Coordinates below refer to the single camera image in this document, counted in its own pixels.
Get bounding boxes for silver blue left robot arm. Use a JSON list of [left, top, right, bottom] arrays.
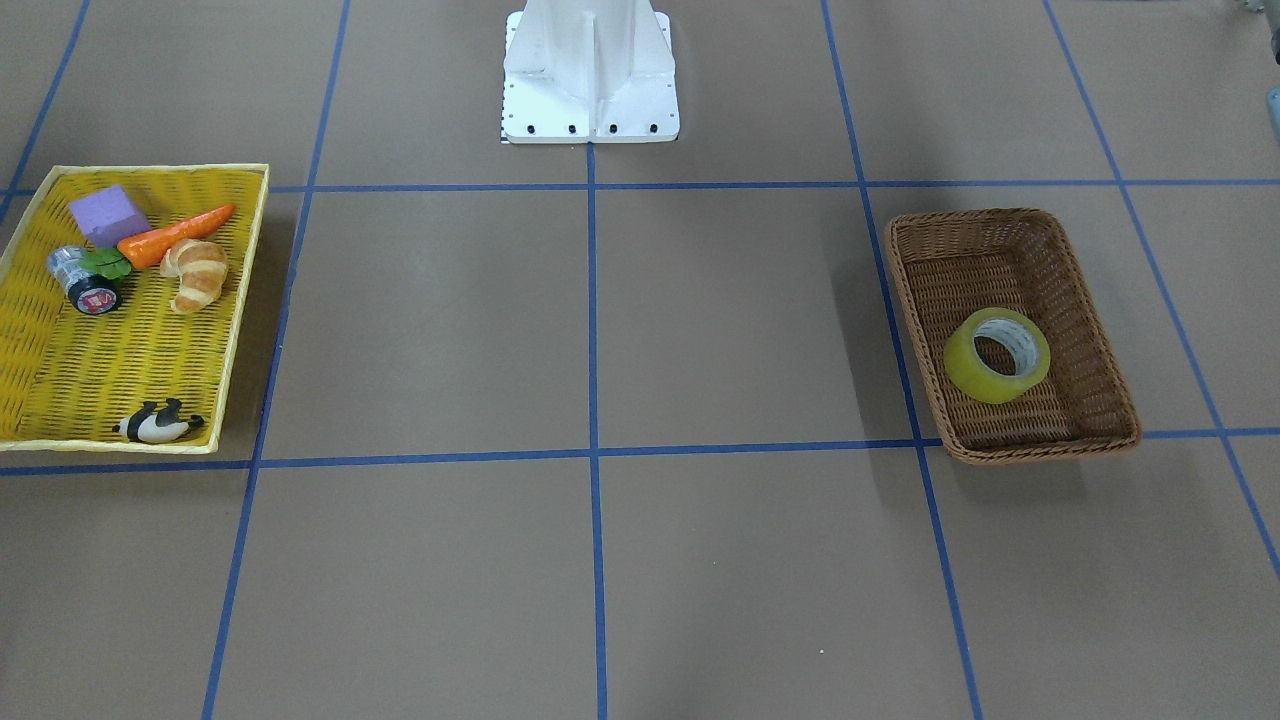
[[1252, 1, 1279, 136]]

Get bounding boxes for black silver can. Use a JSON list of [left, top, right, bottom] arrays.
[[45, 245, 122, 316]]

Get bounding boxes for toy croissant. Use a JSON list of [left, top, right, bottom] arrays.
[[160, 240, 228, 315]]

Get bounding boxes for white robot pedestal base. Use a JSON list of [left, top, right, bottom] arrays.
[[500, 1, 681, 145]]

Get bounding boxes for yellow woven basket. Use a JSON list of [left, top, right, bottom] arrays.
[[1, 163, 271, 455]]

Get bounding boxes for orange toy carrot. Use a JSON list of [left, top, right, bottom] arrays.
[[76, 204, 237, 281]]

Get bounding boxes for toy panda figure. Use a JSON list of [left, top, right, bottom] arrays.
[[111, 397, 206, 445]]

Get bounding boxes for purple foam block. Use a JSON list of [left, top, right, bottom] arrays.
[[68, 184, 152, 249]]

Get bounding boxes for brown wicker basket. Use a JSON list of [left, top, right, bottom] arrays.
[[886, 208, 1142, 465]]

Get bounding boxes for yellow tape roll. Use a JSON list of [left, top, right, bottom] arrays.
[[943, 307, 1052, 405]]

